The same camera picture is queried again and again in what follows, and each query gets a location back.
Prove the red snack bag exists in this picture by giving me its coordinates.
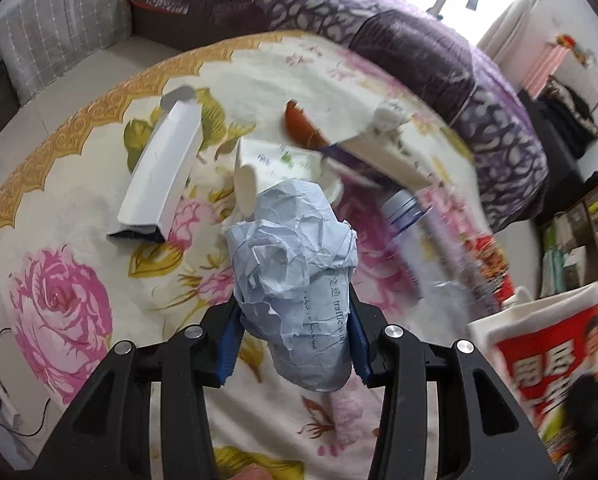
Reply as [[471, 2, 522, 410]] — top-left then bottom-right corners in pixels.
[[468, 282, 598, 478]]

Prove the white floral paper cup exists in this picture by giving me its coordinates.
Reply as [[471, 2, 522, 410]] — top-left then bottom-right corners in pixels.
[[234, 136, 343, 219]]

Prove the wooden bookshelf with books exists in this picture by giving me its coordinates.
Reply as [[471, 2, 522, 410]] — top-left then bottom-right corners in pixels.
[[540, 185, 598, 297]]

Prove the clear plastic water bottle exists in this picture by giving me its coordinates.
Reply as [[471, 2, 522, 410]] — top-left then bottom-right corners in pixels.
[[381, 190, 470, 346]]

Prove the black low bench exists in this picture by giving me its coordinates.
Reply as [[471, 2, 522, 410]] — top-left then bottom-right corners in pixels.
[[518, 79, 598, 226]]

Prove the orange-brown snack wrapper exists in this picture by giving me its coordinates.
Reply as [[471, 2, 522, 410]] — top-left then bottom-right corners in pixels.
[[284, 100, 329, 150]]

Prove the grey checked cushion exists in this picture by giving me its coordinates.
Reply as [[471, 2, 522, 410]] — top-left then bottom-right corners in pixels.
[[0, 0, 131, 104]]

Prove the blue and white medicine box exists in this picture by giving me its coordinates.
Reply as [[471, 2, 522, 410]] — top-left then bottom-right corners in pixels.
[[319, 134, 433, 192]]

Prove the crumpled white tissue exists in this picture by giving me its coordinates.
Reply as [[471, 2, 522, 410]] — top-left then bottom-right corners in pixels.
[[372, 100, 410, 133]]

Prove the purple patterned bed quilt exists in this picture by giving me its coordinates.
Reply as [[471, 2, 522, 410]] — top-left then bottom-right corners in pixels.
[[129, 0, 548, 231]]

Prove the long white cardboard box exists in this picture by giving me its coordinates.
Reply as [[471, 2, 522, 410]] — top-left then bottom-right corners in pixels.
[[107, 86, 203, 243]]

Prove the light blue paper ball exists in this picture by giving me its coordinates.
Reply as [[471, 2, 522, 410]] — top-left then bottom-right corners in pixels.
[[224, 179, 359, 392]]

